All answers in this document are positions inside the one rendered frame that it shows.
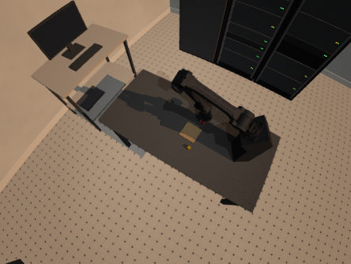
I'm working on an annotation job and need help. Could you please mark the tan flat mat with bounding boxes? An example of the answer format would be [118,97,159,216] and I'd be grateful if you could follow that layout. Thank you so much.
[179,122,202,143]

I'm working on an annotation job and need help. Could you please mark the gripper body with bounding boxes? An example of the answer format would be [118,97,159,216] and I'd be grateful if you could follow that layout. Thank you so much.
[198,112,212,121]

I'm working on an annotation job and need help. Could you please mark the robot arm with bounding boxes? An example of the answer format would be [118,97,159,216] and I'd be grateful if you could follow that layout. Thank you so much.
[171,69,264,142]

